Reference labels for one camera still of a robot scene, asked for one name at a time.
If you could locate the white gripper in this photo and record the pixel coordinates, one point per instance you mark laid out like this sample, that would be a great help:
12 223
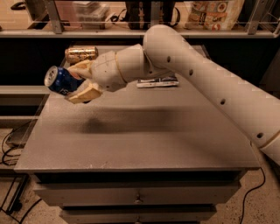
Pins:
107 73

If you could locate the blue pepsi can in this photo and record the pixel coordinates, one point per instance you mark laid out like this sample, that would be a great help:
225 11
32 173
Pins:
60 81

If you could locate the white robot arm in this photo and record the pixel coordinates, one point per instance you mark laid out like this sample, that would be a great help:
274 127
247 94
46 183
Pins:
164 50

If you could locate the gold soda can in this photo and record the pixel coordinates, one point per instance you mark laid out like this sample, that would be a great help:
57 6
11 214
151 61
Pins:
74 55

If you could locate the grey metal railing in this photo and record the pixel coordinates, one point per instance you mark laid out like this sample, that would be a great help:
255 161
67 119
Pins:
18 24

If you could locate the clear plastic container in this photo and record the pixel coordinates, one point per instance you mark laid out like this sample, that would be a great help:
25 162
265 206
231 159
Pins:
91 14

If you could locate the grey side shelf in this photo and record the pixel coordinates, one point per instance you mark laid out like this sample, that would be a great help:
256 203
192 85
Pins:
21 104

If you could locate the blue white snack bag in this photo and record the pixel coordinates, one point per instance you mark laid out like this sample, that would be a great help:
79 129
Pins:
169 81

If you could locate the black backpack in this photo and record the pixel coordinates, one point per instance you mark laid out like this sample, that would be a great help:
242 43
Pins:
137 14

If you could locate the grey drawer cabinet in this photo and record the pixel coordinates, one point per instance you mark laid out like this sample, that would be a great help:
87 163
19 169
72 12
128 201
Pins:
157 135

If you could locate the upper grey drawer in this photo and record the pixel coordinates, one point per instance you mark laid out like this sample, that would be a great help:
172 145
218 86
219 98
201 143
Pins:
135 194

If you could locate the grey drawer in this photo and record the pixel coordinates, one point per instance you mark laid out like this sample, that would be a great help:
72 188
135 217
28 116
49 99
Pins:
135 194
138 215

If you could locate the colourful printed bag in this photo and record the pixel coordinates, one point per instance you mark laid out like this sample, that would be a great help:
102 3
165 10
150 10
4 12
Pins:
214 15

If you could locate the lower grey drawer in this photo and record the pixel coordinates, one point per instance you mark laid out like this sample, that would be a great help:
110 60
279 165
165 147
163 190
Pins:
138 215

